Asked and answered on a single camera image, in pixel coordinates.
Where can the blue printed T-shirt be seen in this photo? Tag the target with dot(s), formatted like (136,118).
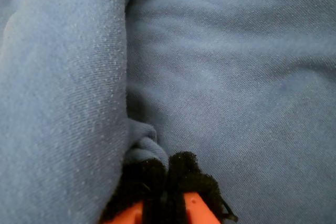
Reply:
(223,64)

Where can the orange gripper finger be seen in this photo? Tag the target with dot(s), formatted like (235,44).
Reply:
(191,182)
(139,182)

